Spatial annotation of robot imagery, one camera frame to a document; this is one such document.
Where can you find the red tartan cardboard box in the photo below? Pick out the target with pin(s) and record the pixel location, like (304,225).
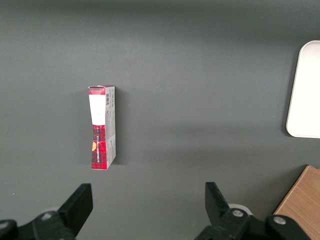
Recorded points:
(110,130)

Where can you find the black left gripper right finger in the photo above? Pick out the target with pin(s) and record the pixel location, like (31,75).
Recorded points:
(217,210)

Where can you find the wooden drawer cabinet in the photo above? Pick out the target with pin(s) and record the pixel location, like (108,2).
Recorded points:
(305,200)

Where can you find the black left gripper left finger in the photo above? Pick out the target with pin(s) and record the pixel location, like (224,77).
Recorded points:
(75,210)

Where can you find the beige plastic tray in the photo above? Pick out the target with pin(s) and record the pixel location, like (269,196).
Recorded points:
(306,95)

